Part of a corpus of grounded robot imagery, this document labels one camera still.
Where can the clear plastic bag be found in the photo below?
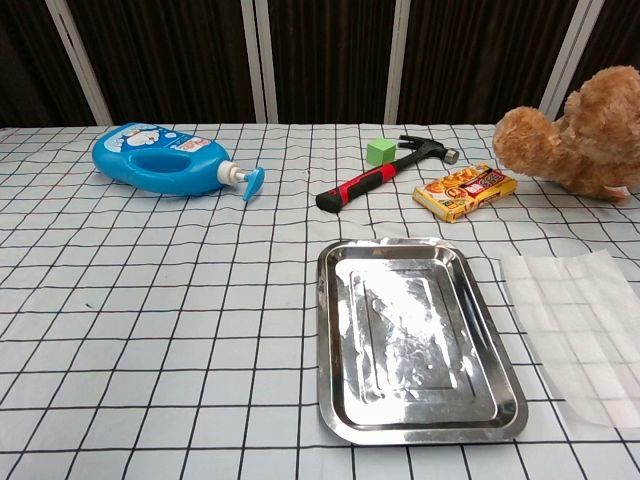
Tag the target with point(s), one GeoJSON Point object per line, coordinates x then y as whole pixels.
{"type": "Point", "coordinates": [575, 320]}

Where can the black red claw hammer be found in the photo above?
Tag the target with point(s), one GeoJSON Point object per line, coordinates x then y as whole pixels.
{"type": "Point", "coordinates": [370, 178]}

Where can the green cube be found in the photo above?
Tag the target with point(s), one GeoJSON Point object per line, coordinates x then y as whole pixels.
{"type": "Point", "coordinates": [380, 151]}

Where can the stainless steel rectangular tray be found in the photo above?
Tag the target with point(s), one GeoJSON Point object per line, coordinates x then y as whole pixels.
{"type": "Point", "coordinates": [400, 320]}

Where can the yellow orange snack box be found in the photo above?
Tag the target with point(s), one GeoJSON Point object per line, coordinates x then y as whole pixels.
{"type": "Point", "coordinates": [465, 192]}

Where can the white black checked tablecloth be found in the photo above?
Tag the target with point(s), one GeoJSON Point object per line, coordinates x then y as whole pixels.
{"type": "Point", "coordinates": [175, 300]}

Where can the blue pump detergent bottle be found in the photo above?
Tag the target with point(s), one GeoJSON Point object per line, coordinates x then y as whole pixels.
{"type": "Point", "coordinates": [150, 145]}

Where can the brown teddy bear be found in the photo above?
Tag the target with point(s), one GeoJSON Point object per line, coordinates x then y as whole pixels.
{"type": "Point", "coordinates": [575, 140]}

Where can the black folding screen white frame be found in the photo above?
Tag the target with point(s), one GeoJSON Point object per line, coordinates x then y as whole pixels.
{"type": "Point", "coordinates": [325, 55]}

